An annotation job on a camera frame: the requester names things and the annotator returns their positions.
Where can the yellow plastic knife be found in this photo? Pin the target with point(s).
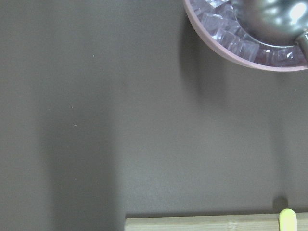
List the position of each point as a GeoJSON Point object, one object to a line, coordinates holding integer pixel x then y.
{"type": "Point", "coordinates": [287, 220]}

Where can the metal ice scoop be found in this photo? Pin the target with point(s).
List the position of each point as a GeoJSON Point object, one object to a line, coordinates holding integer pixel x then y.
{"type": "Point", "coordinates": [277, 23]}

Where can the bamboo cutting board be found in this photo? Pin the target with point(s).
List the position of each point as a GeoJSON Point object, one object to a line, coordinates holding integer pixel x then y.
{"type": "Point", "coordinates": [252, 222]}

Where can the pink bowl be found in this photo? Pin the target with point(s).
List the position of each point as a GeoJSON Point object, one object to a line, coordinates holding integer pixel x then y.
{"type": "Point", "coordinates": [215, 23]}

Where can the clear ice cubes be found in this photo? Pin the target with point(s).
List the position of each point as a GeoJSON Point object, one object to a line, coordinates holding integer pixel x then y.
{"type": "Point", "coordinates": [267, 35]}

